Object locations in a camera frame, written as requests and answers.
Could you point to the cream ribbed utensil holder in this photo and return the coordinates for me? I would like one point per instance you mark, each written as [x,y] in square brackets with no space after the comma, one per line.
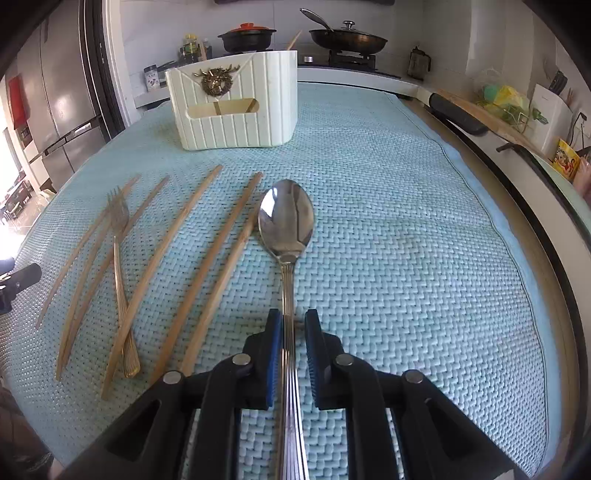
[240,115]

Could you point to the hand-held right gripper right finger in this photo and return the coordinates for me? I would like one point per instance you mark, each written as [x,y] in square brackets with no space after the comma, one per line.
[312,357]

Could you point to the yellow and green plastic bag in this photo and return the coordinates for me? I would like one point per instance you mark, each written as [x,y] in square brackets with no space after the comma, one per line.
[505,99]

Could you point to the wooden chopstick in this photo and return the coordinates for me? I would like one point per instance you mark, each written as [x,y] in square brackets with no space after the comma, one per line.
[212,277]
[221,295]
[161,281]
[294,39]
[108,281]
[87,251]

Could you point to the light blue woven mat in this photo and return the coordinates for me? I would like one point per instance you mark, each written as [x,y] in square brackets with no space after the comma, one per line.
[392,254]

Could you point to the yellow snack packet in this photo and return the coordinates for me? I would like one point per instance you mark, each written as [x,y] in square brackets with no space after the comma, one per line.
[568,159]

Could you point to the yellow-capped oil bottle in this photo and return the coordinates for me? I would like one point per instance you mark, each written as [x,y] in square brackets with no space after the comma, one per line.
[189,48]

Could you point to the glass jug with dark frame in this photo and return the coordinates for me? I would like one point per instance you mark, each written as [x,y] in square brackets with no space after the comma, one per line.
[419,64]

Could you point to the dark wok with lid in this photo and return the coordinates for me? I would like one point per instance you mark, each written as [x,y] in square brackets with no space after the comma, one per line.
[348,40]

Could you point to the black pot with red lid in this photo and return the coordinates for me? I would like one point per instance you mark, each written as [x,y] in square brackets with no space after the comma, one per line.
[247,37]

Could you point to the pink cloth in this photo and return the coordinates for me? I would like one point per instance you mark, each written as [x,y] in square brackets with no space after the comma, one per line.
[585,177]

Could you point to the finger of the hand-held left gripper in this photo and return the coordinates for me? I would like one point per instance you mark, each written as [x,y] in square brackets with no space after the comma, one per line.
[21,277]

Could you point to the metal ladle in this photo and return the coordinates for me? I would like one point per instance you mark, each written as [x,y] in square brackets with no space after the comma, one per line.
[316,18]

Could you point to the silver refrigerator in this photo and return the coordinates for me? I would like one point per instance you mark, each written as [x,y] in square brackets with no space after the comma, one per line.
[64,92]

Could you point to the black gas stove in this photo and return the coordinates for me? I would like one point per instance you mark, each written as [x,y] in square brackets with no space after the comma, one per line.
[351,62]

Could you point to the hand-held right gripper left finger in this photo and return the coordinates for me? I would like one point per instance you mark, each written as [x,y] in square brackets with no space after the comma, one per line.
[274,357]

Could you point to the wooden cutting board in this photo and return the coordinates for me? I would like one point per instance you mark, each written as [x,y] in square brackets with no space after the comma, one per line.
[489,117]

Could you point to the dark sauce bottle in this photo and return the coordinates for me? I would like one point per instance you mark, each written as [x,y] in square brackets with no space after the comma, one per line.
[206,47]

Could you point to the silver metal spoon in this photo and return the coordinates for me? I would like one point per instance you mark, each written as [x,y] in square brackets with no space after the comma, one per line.
[286,217]

